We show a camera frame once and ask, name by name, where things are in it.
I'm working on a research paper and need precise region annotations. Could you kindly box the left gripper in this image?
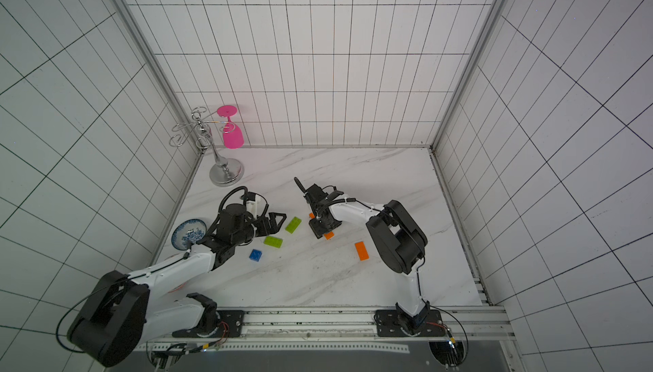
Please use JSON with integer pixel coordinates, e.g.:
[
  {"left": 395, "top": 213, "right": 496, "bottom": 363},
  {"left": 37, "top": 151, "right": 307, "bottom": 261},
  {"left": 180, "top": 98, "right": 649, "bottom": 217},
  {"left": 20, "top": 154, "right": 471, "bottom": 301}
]
[{"left": 233, "top": 212, "right": 287, "bottom": 244}]

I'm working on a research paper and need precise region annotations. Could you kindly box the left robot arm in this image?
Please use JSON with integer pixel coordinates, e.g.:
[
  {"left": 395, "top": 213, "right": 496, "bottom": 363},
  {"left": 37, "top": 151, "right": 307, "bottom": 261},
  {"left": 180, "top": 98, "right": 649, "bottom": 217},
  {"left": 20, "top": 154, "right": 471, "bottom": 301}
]
[{"left": 66, "top": 202, "right": 287, "bottom": 367}]

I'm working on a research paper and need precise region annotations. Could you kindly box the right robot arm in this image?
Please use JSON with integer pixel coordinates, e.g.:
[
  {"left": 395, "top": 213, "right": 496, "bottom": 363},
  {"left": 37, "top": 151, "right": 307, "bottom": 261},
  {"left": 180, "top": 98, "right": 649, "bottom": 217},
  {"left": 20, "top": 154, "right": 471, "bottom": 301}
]
[{"left": 294, "top": 178, "right": 430, "bottom": 336}]

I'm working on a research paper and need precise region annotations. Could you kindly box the green lego brick lower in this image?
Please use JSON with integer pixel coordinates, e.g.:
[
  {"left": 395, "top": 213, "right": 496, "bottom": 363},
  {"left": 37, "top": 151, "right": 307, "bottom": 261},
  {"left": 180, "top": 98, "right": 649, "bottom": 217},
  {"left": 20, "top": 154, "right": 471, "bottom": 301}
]
[{"left": 264, "top": 236, "right": 283, "bottom": 249}]

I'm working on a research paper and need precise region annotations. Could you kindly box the green lego brick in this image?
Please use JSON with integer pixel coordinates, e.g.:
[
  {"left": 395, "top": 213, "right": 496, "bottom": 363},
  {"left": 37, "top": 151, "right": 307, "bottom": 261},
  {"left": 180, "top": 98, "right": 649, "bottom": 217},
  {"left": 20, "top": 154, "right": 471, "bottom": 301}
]
[
  {"left": 264, "top": 236, "right": 283, "bottom": 249},
  {"left": 285, "top": 217, "right": 302, "bottom": 234}
]

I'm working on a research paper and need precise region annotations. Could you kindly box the green lego brick upper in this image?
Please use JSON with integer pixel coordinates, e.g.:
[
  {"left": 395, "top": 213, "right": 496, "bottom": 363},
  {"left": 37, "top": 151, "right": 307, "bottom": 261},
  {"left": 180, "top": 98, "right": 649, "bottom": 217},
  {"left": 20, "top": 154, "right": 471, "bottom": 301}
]
[{"left": 285, "top": 217, "right": 302, "bottom": 234}]

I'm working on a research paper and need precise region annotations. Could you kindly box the blue lego brick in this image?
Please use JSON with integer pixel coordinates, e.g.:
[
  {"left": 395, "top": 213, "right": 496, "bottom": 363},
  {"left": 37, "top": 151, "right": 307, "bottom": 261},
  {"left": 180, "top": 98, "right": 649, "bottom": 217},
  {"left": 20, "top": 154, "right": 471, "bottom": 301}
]
[{"left": 249, "top": 249, "right": 263, "bottom": 262}]

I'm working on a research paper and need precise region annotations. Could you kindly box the chrome glass holder stand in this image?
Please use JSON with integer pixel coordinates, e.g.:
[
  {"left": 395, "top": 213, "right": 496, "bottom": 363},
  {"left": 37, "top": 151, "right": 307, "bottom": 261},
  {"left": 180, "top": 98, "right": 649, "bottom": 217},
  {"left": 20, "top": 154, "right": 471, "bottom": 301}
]
[{"left": 169, "top": 107, "right": 244, "bottom": 188}]

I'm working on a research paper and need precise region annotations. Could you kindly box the blue patterned bowl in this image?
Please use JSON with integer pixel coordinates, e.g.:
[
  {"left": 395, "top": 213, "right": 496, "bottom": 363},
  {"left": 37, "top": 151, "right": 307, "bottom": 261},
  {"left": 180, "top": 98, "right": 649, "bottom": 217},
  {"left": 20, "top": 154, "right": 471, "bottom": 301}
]
[{"left": 171, "top": 219, "right": 207, "bottom": 250}]

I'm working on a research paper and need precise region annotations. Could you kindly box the pink plastic wine glass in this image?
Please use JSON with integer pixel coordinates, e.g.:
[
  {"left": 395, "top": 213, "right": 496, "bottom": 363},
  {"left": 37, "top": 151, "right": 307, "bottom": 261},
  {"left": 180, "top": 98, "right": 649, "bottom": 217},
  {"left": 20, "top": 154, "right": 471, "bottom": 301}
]
[{"left": 217, "top": 105, "right": 244, "bottom": 149}]

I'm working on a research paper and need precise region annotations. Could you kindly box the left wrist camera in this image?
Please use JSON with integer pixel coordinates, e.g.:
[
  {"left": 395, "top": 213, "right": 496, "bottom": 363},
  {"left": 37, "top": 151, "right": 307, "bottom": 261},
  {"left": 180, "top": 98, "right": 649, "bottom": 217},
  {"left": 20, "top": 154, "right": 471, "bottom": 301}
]
[{"left": 241, "top": 192, "right": 269, "bottom": 218}]

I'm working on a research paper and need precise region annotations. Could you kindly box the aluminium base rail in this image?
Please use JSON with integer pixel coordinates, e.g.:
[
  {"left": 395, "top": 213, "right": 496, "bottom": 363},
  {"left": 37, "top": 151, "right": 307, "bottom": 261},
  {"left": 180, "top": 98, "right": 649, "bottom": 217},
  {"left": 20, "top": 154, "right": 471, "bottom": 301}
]
[{"left": 137, "top": 305, "right": 516, "bottom": 345}]

